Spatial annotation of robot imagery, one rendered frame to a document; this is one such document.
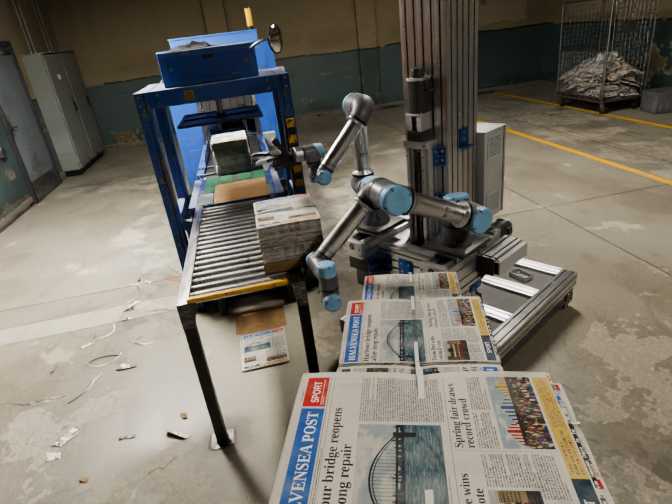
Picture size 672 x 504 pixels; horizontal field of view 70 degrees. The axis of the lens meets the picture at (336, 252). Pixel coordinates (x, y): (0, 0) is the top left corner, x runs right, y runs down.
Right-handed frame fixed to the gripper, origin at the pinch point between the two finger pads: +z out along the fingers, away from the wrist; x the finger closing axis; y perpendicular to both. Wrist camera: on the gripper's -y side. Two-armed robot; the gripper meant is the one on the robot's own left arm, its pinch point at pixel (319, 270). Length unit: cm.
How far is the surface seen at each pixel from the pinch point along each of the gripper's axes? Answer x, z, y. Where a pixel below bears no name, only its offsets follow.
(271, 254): 19.9, 0.3, 12.4
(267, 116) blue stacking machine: -5, 355, 19
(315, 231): -1.0, 0.5, 19.4
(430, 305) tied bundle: -20, -88, 28
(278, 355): 27, 48, -76
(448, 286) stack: -44, -44, 5
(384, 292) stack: -19.9, -38.9, 5.2
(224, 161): 42, 197, 13
